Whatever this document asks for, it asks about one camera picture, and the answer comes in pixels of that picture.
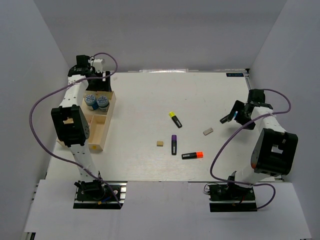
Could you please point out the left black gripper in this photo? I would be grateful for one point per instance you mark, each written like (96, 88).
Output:
(104, 86)

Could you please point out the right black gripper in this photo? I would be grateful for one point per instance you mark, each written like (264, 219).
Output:
(238, 106)

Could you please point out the blue cap highlighter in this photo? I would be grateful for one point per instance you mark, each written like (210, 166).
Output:
(228, 117)

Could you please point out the blue slime jar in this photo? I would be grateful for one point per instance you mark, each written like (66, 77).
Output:
(103, 103)
(91, 102)

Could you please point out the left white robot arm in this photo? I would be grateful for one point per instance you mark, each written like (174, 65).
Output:
(81, 154)

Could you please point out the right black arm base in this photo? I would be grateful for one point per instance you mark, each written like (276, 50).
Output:
(230, 198)

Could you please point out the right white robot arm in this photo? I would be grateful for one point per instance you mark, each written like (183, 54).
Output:
(275, 149)

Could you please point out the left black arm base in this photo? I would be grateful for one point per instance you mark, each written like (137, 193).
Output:
(98, 196)

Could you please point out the grey white eraser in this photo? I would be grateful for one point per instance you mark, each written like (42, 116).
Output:
(208, 131)

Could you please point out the wooden compartment tray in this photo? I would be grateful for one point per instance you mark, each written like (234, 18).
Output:
(100, 122)

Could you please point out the orange cap highlighter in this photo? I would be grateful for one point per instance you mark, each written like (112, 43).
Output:
(192, 155)

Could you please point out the yellow cap highlighter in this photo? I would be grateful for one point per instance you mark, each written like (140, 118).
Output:
(175, 119)

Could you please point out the purple cap highlighter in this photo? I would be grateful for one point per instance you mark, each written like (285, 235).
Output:
(174, 145)

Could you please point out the small tan eraser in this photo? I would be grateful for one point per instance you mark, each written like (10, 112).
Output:
(159, 143)

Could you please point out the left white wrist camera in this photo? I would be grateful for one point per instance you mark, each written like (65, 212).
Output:
(97, 64)

